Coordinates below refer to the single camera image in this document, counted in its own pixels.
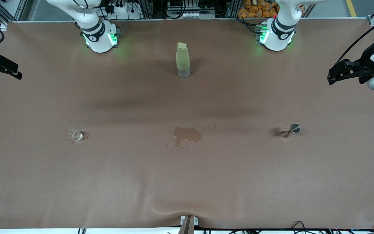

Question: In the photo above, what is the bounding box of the steel double-cone jigger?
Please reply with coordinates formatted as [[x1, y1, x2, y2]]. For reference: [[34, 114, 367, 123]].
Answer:
[[280, 123, 301, 139]]

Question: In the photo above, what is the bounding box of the clear glass measuring beaker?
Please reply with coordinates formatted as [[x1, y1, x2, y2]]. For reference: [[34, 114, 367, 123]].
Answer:
[[68, 129, 83, 142]]

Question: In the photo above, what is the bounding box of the orange snack bags pile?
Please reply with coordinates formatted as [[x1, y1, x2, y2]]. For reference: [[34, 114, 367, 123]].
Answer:
[[238, 0, 280, 18]]

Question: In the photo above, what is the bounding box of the white power strip with plugs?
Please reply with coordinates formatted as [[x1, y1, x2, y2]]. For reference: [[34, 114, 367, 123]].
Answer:
[[104, 0, 142, 20]]

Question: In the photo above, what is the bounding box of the green bottle with clear base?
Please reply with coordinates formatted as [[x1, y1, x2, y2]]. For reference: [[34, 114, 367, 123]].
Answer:
[[176, 42, 191, 78]]

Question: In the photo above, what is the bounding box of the grey electronics box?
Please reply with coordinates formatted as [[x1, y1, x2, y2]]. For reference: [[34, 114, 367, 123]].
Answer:
[[167, 0, 216, 19]]

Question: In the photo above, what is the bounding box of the spilled liquid puddle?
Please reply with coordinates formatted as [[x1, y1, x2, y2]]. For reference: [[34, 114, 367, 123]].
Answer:
[[173, 126, 203, 148]]

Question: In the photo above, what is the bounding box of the brown table mat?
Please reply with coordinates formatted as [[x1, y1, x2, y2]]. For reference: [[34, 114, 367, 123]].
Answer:
[[0, 18, 374, 229]]

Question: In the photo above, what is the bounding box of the brown wooden strip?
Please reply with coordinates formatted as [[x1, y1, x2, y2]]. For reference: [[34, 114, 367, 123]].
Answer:
[[178, 216, 195, 234]]

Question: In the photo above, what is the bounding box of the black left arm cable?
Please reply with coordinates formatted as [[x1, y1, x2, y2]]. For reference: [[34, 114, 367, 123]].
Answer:
[[336, 13, 374, 67]]

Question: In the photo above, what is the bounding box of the aluminium profile frame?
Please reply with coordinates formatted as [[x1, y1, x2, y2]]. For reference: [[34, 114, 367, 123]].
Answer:
[[0, 0, 374, 31]]

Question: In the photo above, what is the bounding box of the white metal edge bracket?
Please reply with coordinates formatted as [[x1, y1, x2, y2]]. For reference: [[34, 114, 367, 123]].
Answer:
[[181, 215, 199, 226]]

